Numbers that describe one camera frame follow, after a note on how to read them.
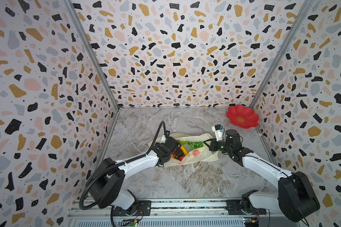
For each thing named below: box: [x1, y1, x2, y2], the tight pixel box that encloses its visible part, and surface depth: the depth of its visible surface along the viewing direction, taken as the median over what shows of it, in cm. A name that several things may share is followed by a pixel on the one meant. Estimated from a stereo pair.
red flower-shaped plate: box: [225, 104, 260, 129], surface depth 117 cm
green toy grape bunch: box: [187, 140, 204, 149], surface depth 97 cm
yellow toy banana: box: [180, 145, 189, 156], surface depth 95 cm
